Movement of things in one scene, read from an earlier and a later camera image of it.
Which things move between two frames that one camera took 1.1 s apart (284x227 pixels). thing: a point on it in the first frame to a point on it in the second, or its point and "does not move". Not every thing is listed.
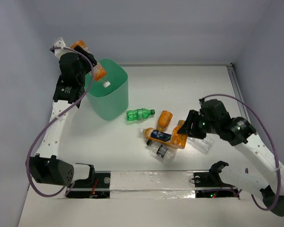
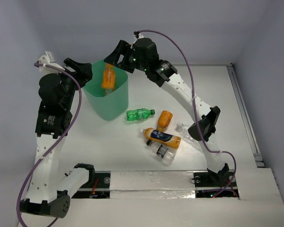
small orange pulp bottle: (179, 140) to (109, 79)
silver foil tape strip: (152, 185) does not move
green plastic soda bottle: (139, 114) does not move
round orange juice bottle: (164, 120) does not move
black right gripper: (185, 128) to (123, 48)
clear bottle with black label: (166, 153) does not move
